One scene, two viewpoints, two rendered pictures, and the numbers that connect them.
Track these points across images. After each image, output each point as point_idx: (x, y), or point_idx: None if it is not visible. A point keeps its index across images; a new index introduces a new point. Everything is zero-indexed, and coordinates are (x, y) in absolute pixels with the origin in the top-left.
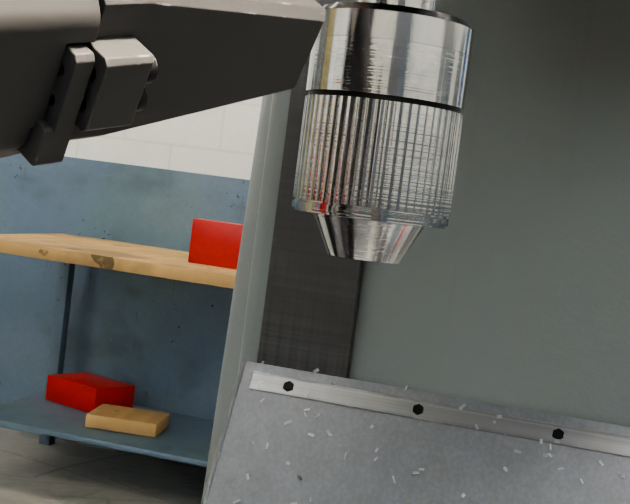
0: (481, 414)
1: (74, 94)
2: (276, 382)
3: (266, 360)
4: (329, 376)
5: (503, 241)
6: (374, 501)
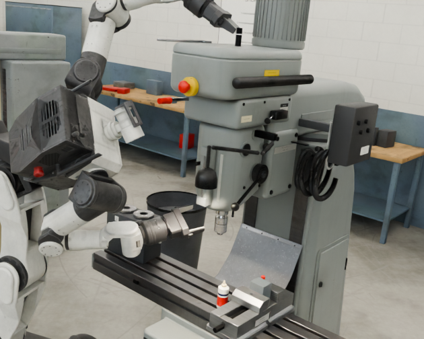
0: (269, 235)
1: (188, 236)
2: (245, 227)
3: (244, 223)
4: (252, 227)
5: (272, 212)
6: (254, 245)
